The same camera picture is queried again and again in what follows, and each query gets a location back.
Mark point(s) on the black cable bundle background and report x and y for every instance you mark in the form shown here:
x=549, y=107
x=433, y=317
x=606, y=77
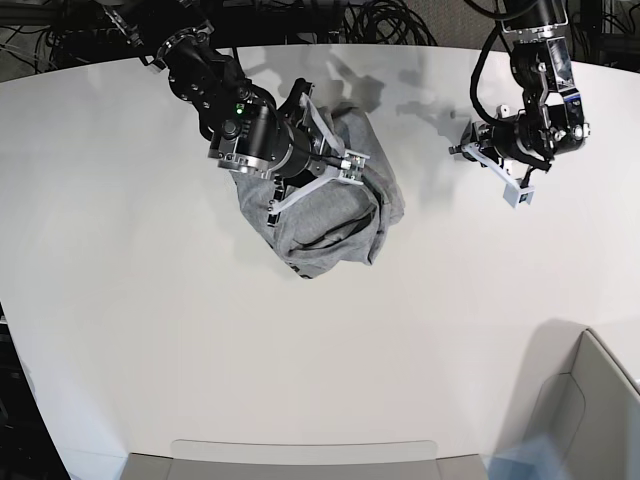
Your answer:
x=353, y=22

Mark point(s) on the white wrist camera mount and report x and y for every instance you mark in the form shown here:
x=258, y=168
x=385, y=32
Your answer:
x=300, y=107
x=515, y=192

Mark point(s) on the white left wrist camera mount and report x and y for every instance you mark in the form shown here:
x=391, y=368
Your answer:
x=515, y=192

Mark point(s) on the grey T-shirt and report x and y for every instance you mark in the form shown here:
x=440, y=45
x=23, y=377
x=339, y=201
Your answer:
x=337, y=222

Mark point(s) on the grey chair bottom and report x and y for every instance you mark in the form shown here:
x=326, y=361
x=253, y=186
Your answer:
x=190, y=459

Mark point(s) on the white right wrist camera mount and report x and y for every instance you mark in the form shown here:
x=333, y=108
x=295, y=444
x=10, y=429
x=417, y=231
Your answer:
x=300, y=107

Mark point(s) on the grey chair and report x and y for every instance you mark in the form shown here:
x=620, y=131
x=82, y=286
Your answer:
x=190, y=459
x=585, y=423

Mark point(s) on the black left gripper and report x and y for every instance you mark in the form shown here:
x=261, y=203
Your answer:
x=500, y=143

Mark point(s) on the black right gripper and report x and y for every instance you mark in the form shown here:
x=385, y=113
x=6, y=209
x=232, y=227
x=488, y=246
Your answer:
x=297, y=155

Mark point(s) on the grey chair right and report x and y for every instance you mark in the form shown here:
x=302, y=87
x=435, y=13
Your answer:
x=585, y=423

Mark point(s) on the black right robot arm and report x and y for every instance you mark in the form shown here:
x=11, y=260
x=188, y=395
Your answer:
x=248, y=131

